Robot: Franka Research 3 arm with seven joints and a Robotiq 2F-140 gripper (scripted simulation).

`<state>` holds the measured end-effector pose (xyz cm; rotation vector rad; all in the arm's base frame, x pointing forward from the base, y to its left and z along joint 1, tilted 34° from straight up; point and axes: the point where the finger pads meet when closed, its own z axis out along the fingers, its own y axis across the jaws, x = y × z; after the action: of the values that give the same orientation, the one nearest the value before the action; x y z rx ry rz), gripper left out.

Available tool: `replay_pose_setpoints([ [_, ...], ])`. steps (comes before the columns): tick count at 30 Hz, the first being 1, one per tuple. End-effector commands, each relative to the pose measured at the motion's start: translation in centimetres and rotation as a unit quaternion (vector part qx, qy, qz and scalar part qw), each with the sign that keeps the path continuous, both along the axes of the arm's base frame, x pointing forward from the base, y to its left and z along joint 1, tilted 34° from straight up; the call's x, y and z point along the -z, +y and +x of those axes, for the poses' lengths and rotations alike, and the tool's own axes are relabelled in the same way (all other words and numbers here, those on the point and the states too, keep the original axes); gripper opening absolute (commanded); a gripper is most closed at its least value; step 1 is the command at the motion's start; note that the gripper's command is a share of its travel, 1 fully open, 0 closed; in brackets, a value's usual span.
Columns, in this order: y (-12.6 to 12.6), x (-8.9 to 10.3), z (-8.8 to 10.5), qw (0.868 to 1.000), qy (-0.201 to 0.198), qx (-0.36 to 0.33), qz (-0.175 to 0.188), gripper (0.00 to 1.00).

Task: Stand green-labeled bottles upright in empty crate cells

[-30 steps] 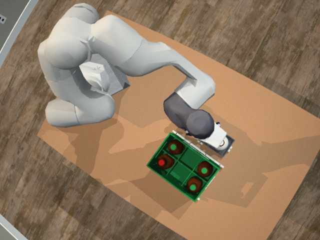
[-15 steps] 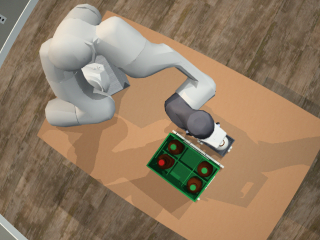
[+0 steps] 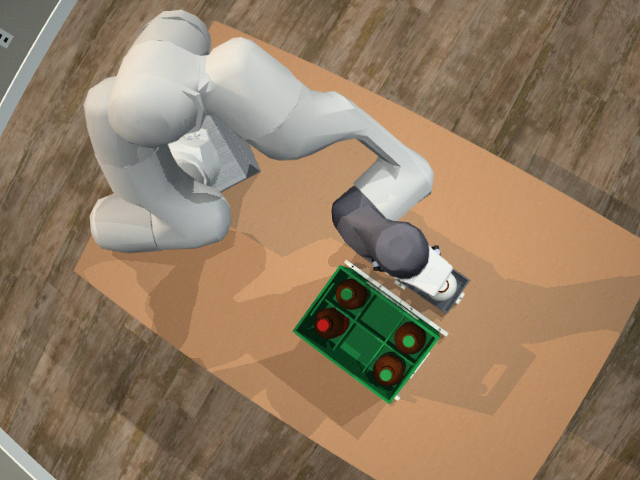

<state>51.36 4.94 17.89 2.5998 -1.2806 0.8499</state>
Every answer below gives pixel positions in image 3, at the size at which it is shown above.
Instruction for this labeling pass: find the brown bottle with red cap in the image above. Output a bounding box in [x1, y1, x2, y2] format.
[313, 307, 349, 339]

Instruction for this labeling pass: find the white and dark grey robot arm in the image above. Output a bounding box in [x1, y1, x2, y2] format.
[84, 10, 453, 296]

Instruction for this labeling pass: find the green bottle crate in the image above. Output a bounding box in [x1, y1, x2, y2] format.
[302, 267, 440, 404]

